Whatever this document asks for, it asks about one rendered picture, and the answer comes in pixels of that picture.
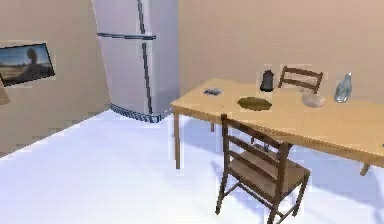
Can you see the black pepper mill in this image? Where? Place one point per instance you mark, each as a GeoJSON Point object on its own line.
{"type": "Point", "coordinates": [267, 81]}

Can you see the small grey flat object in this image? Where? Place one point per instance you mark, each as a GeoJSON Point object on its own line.
{"type": "Point", "coordinates": [212, 91]}

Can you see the pale grey bowl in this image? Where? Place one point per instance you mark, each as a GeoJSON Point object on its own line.
{"type": "Point", "coordinates": [313, 100]}

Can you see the brown wooden slatted chair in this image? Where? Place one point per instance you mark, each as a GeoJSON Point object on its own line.
{"type": "Point", "coordinates": [263, 168]}
{"type": "Point", "coordinates": [301, 79]}

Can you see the silver grey fridge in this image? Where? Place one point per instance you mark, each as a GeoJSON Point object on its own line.
{"type": "Point", "coordinates": [126, 66]}

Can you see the dark olive plate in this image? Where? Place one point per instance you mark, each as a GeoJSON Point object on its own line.
{"type": "Point", "coordinates": [254, 103]}

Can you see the light wooden table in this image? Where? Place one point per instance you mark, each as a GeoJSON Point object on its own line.
{"type": "Point", "coordinates": [320, 125]}

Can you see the framed landscape picture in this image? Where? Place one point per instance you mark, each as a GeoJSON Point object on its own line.
{"type": "Point", "coordinates": [25, 64]}

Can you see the clear glass bottle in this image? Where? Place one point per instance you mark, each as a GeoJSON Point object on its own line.
{"type": "Point", "coordinates": [343, 89]}

